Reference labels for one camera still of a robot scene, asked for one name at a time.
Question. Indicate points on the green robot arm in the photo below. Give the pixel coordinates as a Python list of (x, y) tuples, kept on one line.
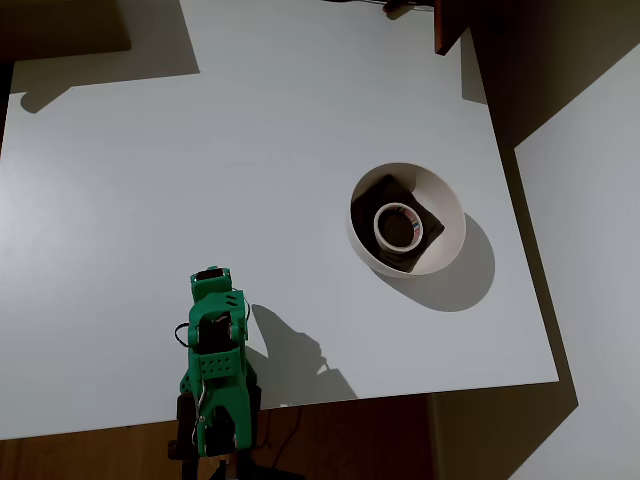
[(220, 395)]

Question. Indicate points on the dark folded cloth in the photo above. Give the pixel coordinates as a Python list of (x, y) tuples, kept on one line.
[(367, 220)]

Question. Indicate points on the dark furniture panel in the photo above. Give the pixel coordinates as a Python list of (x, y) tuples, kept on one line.
[(60, 25)]

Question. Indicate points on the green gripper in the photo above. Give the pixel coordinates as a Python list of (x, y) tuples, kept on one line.
[(210, 276)]

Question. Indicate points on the brown wooden board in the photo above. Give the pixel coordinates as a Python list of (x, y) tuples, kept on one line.
[(447, 25)]

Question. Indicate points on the white masking tape roll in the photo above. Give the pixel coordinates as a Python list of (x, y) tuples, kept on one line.
[(382, 241)]

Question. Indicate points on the white round bowl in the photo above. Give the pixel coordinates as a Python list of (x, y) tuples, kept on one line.
[(442, 200)]

